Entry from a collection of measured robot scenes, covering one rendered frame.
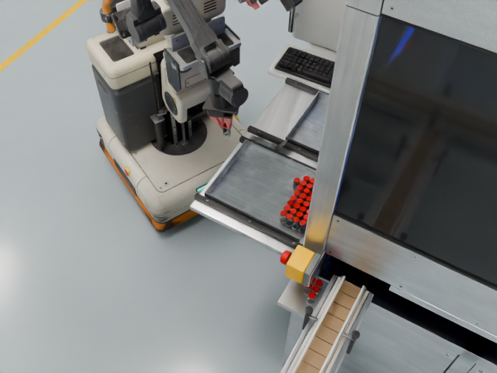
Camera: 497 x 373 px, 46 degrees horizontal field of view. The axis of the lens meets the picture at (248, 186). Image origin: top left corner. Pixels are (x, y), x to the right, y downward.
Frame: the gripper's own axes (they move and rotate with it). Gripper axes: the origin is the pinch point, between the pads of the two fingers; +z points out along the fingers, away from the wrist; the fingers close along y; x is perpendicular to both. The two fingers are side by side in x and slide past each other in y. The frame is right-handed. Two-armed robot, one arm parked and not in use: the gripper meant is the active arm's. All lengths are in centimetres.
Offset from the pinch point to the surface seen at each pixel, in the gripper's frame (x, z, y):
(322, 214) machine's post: -26.4, 0.7, 34.0
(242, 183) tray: 1.0, 25.8, 2.4
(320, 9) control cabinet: 84, 12, 12
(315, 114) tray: 38.2, 25.7, 19.1
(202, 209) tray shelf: -12.6, 25.6, -7.2
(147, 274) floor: 6, 108, -53
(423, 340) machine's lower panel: -33, 43, 65
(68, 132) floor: 76, 95, -127
